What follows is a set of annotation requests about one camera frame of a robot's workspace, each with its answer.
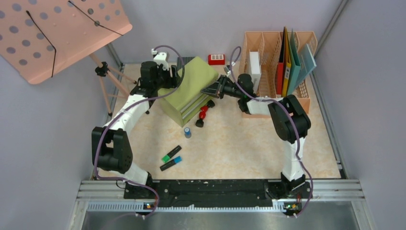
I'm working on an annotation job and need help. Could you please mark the green metal drawer cabinet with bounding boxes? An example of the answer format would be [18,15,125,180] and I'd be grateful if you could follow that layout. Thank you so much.
[158,57,219,127]

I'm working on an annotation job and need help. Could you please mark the red and black dumbbell toy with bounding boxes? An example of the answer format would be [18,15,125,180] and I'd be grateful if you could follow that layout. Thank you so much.
[195,100,215,127]

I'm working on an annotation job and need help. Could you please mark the yellow plastic clip folder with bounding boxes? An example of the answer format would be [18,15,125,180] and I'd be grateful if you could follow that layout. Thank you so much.
[282,26,291,97]

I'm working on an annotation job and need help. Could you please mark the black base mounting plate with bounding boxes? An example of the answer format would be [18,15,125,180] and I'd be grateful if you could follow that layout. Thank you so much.
[124,179,310,208]

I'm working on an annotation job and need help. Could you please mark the gray lego baseplate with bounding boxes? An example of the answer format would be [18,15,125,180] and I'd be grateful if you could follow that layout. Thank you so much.
[177,57,194,70]

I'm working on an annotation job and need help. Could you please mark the light blue hardcover book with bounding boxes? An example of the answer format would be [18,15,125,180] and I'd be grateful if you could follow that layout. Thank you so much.
[294,44,317,88]

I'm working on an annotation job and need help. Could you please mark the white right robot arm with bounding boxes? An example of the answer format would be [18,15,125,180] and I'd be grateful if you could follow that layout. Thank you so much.
[201,74,313,198]

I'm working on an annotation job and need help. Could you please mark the pink music stand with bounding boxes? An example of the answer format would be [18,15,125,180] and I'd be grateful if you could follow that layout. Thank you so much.
[0,0,133,96]

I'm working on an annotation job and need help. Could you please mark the teal plastic folder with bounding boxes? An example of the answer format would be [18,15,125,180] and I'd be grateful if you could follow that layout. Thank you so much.
[287,30,301,95]

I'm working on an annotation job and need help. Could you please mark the red small box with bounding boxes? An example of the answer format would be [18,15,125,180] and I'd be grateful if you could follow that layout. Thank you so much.
[207,54,226,66]

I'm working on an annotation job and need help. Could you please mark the white paper booklet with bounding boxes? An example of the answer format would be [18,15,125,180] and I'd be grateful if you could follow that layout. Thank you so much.
[248,51,261,93]

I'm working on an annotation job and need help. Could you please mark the small blue glue bottle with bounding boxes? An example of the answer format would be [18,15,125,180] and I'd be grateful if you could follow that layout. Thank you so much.
[184,127,192,138]

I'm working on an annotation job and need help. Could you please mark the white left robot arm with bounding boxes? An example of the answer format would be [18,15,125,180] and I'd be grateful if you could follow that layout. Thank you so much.
[91,61,183,198]

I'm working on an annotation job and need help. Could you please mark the red folder in organizer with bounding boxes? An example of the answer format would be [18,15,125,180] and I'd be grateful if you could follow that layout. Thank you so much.
[276,27,286,96]

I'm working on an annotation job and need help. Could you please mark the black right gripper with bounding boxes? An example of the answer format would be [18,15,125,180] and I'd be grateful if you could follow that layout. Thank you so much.
[201,75,243,100]

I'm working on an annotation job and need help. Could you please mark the black blue highlighter marker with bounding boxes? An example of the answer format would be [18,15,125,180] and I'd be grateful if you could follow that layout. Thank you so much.
[160,156,182,171]

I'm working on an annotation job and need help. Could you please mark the beige plastic file organizer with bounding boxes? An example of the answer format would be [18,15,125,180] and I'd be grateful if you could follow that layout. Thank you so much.
[238,31,320,117]

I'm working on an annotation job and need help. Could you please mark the black green highlighter marker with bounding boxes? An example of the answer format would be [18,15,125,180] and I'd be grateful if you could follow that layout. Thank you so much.
[161,145,182,163]

